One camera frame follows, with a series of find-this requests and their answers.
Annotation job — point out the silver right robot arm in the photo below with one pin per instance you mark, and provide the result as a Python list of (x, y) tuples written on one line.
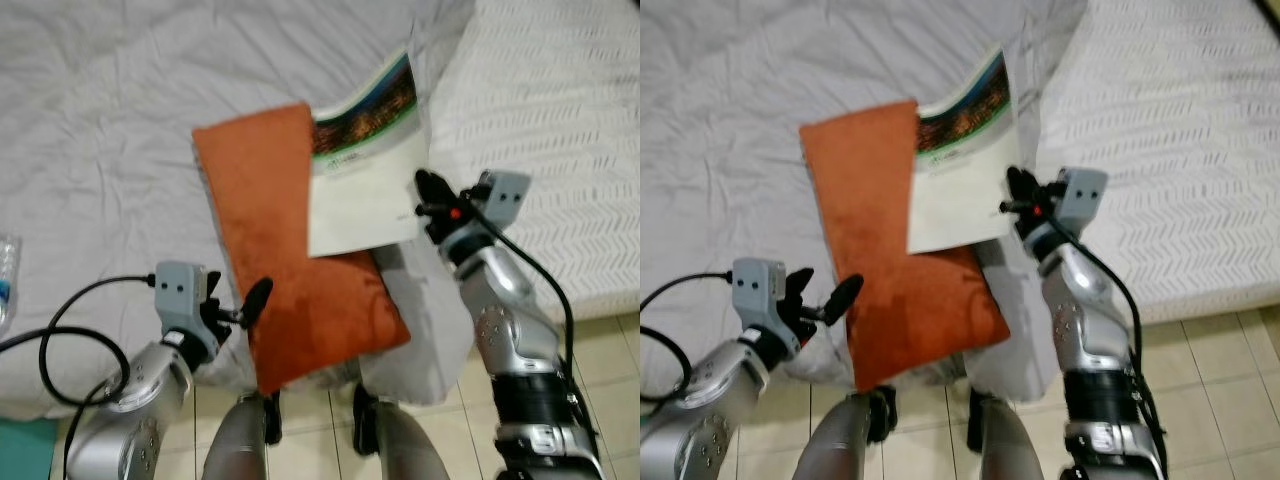
[(1095, 320), (510, 320)]

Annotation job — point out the grey crumpled duvet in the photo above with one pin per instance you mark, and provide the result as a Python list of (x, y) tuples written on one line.
[(100, 120), (720, 120)]

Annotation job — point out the white booklet with city photo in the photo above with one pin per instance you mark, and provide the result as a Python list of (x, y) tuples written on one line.
[(360, 200), (960, 195)]

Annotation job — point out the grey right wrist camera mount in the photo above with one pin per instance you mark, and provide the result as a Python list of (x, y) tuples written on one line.
[(503, 197), (1084, 193)]

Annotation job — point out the teal floor rug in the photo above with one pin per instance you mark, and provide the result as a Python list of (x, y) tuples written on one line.
[(25, 450)]

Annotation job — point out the clear plastic water bottle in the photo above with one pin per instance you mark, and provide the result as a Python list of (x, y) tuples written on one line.
[(8, 285)]

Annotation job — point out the silver robot leg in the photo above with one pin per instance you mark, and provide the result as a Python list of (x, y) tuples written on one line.
[(235, 440), (845, 440), (405, 445), (1010, 445)]

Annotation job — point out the silver right robot leg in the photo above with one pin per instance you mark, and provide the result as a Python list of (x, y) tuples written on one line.
[(405, 445), (1010, 445)]

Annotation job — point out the white chevron quilted mattress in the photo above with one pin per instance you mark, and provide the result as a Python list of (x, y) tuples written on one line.
[(560, 120), (1180, 120)]

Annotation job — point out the silver left robot leg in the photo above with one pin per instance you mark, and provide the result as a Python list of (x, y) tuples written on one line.
[(845, 440), (235, 440)]

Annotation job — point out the orange rectangular pillow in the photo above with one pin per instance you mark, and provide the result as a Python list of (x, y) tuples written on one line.
[(890, 270), (290, 270)]

